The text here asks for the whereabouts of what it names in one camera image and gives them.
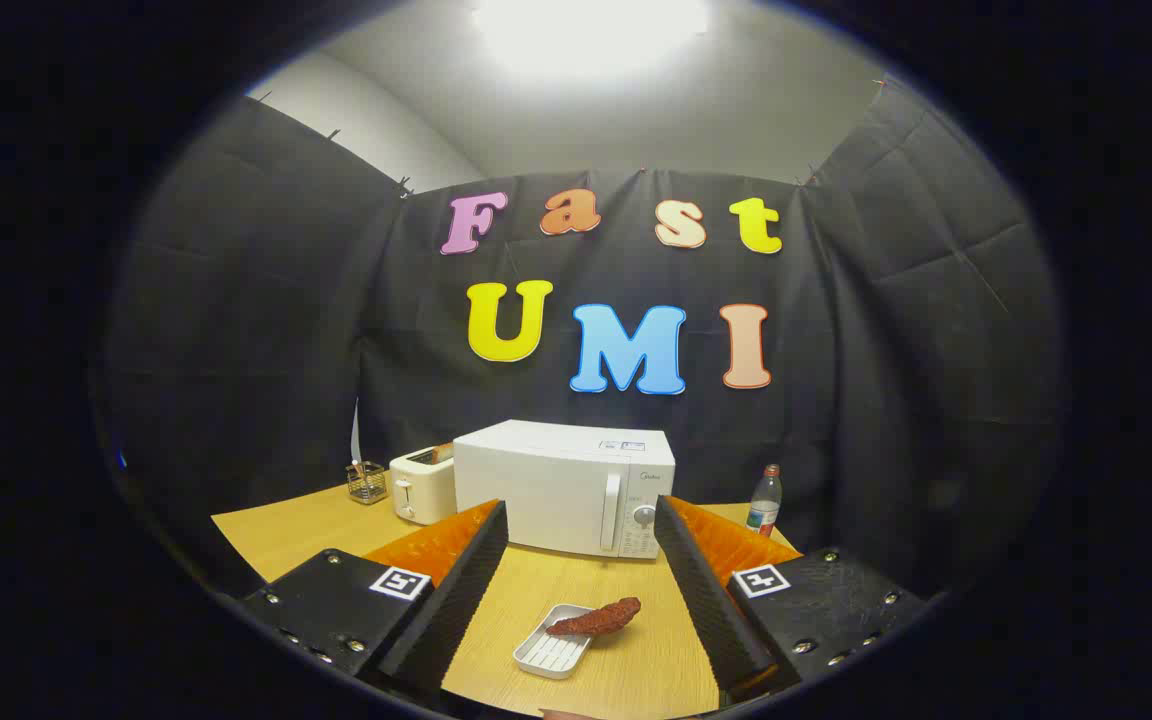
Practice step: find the black backdrop cloth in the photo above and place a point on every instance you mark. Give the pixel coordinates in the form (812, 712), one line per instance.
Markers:
(256, 330)

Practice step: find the clear plastic water bottle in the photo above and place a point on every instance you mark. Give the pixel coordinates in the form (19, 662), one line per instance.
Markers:
(764, 505)

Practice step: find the white toaster oven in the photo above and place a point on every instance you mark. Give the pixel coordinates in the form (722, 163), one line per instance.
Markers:
(546, 485)

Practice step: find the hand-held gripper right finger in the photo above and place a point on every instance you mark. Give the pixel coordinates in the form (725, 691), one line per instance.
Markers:
(706, 600)

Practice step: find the small white ribbed tray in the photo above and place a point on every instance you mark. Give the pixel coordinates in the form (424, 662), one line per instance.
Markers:
(551, 655)

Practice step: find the toast slice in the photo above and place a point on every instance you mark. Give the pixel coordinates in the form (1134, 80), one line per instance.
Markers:
(442, 451)

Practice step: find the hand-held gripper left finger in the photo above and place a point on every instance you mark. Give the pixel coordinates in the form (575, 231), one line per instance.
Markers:
(456, 600)

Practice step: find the white bread toaster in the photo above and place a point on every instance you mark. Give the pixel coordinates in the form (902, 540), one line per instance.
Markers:
(421, 490)

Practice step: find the brown meat piece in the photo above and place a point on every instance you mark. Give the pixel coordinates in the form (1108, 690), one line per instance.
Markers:
(596, 619)

